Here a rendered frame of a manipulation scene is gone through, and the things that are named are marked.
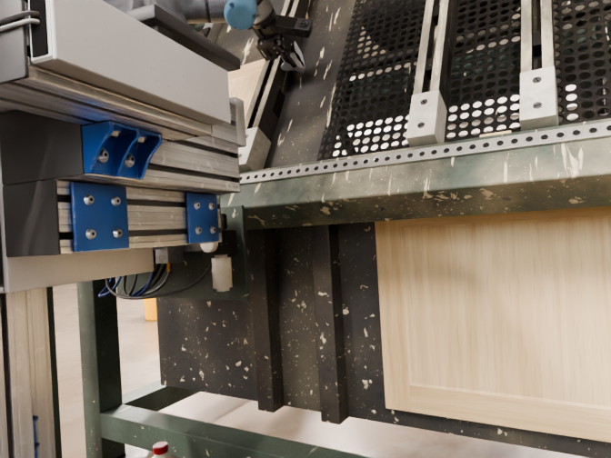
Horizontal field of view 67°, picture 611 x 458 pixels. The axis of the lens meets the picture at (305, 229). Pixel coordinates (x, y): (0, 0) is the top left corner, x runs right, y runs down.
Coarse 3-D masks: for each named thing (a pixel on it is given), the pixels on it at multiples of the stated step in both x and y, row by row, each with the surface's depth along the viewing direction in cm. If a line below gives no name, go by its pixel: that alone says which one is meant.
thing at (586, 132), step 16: (560, 128) 85; (576, 128) 83; (592, 128) 82; (608, 128) 80; (448, 144) 95; (464, 144) 93; (480, 144) 91; (496, 144) 90; (512, 144) 88; (528, 144) 86; (544, 144) 85; (352, 160) 106; (368, 160) 103; (384, 160) 101; (400, 160) 99; (416, 160) 97; (240, 176) 122; (256, 176) 119; (272, 176) 116; (288, 176) 113
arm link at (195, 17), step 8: (184, 0) 107; (192, 0) 107; (200, 0) 108; (184, 8) 108; (192, 8) 108; (200, 8) 108; (208, 8) 108; (192, 16) 110; (200, 16) 110; (208, 16) 110
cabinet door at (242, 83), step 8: (248, 64) 156; (256, 64) 153; (232, 72) 158; (240, 72) 156; (248, 72) 153; (256, 72) 151; (232, 80) 156; (240, 80) 154; (248, 80) 151; (256, 80) 149; (232, 88) 154; (240, 88) 151; (248, 88) 149; (232, 96) 151; (240, 96) 149; (248, 96) 146; (248, 104) 144
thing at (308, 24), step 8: (280, 16) 126; (288, 16) 126; (272, 24) 124; (280, 24) 124; (288, 24) 124; (296, 24) 124; (304, 24) 124; (312, 24) 125; (272, 32) 126; (280, 32) 126; (288, 32) 125; (296, 32) 124; (304, 32) 124
